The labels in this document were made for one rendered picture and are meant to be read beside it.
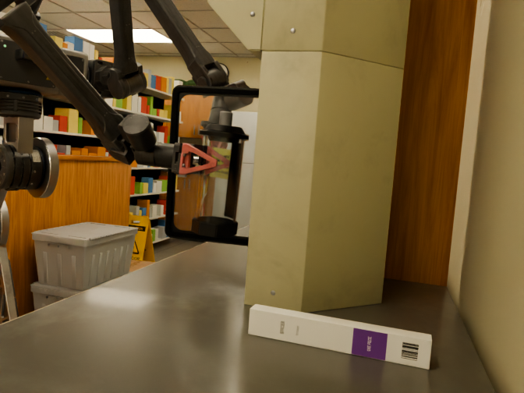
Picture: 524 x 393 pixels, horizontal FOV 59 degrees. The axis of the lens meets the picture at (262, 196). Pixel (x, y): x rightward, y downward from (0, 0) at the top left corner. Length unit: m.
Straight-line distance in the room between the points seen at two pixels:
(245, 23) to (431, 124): 0.53
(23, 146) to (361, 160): 1.09
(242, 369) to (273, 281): 0.26
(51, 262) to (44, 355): 2.48
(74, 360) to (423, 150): 0.88
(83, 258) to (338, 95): 2.36
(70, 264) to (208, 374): 2.50
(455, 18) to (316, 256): 0.68
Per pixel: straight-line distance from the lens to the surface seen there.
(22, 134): 1.61
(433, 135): 1.19
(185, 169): 0.98
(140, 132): 1.00
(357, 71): 0.89
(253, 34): 0.88
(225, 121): 1.01
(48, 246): 3.14
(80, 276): 3.06
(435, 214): 1.19
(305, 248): 0.84
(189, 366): 0.65
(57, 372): 0.65
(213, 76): 1.29
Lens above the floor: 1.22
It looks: 5 degrees down
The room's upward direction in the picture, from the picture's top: 4 degrees clockwise
